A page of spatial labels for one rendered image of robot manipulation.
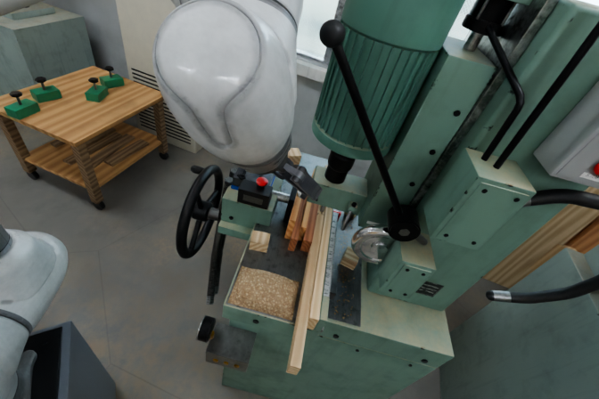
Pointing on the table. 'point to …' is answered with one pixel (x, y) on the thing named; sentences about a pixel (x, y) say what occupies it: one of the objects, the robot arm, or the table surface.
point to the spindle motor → (385, 51)
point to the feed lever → (403, 231)
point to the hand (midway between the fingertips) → (274, 173)
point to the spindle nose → (338, 167)
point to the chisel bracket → (342, 192)
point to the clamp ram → (287, 201)
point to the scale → (331, 256)
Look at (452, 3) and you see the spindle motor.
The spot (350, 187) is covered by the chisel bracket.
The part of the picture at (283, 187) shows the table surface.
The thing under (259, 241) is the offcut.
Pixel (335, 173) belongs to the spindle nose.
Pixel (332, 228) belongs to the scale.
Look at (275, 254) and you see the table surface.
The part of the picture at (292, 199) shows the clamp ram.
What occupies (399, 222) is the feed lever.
